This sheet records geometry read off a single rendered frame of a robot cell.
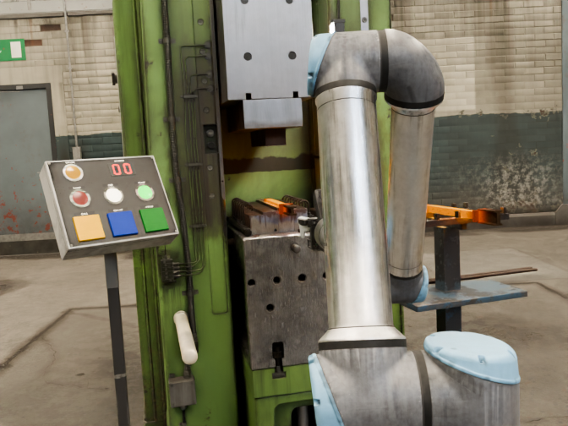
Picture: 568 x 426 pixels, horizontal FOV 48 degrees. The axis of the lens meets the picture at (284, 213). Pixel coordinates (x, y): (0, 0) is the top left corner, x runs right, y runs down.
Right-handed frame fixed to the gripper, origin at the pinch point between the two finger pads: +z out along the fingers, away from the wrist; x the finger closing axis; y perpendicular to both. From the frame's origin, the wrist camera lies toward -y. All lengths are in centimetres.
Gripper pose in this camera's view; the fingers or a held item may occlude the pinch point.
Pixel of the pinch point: (310, 216)
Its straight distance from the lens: 182.4
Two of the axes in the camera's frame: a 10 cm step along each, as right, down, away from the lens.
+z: -2.2, -0.9, 9.7
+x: 9.8, -0.7, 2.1
